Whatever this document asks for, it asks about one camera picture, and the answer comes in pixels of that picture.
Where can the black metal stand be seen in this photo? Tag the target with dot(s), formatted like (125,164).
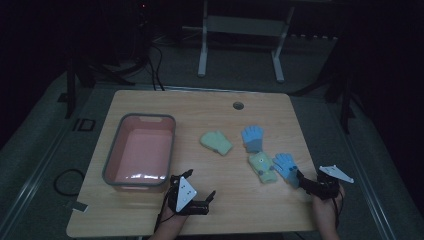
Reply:
(70,90)
(345,100)

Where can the plain green mitten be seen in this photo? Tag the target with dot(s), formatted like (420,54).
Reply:
(216,142)

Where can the white desk frame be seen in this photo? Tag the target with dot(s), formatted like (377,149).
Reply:
(245,26)

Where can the green mitten with face print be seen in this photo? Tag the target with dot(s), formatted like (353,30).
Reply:
(263,168)

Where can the person's right hand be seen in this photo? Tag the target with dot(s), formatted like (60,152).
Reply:
(325,210)

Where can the blue glove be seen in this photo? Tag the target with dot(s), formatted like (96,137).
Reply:
(286,168)
(252,138)

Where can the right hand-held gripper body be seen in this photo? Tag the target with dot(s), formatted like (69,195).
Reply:
(328,186)

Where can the pink basket with grey rim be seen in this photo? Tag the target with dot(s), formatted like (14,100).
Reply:
(140,156)

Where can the grey floor tag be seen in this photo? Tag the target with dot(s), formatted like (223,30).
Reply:
(78,206)

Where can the round grey table grommet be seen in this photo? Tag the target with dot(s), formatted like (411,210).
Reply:
(238,106)

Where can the person's left hand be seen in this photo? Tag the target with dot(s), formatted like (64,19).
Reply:
(173,221)

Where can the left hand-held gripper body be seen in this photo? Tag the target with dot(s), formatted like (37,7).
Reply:
(185,195)

